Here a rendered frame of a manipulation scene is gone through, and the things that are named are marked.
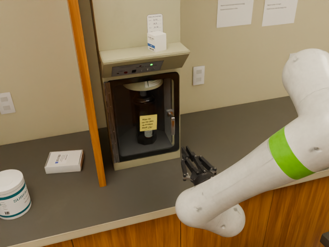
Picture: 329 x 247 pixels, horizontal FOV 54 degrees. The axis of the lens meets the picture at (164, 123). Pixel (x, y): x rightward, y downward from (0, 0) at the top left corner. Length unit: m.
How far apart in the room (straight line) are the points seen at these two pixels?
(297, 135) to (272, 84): 1.49
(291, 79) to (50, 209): 1.04
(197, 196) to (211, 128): 0.98
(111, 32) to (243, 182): 0.74
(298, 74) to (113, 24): 0.71
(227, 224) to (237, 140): 0.82
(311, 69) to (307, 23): 1.41
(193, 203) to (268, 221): 0.89
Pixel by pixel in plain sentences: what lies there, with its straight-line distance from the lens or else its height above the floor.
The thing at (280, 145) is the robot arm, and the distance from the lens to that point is 0.73.
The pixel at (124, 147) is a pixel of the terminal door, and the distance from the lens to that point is 1.45.
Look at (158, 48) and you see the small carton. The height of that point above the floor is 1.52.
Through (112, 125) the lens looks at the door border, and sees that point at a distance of 1.38.
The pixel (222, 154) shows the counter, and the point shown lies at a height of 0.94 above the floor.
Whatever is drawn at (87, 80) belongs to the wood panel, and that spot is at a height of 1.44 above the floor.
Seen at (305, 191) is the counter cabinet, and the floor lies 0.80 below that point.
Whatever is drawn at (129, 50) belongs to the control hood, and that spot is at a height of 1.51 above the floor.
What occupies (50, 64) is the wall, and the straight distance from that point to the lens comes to 1.72.
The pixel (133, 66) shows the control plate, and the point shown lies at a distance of 1.21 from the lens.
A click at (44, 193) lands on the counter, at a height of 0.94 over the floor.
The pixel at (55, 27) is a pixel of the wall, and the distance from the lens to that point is 1.67.
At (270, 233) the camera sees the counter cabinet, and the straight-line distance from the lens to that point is 1.81.
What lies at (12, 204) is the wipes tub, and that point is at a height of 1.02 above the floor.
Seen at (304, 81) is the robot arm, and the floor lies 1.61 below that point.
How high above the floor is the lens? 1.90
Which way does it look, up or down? 31 degrees down
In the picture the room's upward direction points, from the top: 2 degrees counter-clockwise
